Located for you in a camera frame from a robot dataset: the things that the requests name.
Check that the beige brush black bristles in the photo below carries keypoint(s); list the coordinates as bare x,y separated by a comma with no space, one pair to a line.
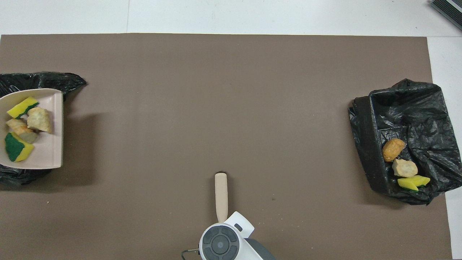
221,195

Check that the brown bread roll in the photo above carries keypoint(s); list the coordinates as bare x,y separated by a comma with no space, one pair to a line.
393,150

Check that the pale bread chunk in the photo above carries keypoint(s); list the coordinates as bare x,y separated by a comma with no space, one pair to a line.
40,120
405,168

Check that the beige plastic dustpan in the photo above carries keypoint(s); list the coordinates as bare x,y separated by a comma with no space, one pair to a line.
50,151

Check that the orange croissant piece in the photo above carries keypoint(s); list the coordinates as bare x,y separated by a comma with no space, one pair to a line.
18,127

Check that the green yellow sponge piece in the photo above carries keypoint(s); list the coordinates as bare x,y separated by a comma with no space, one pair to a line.
16,148

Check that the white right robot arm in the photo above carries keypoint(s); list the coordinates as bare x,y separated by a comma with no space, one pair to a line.
223,245

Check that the black trash bag bin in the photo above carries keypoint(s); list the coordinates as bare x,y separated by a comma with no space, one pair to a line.
429,119
68,81

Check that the brown table mat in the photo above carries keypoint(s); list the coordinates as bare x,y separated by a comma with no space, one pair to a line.
216,108

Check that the black ridged strip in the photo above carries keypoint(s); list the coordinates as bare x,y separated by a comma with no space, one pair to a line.
449,11

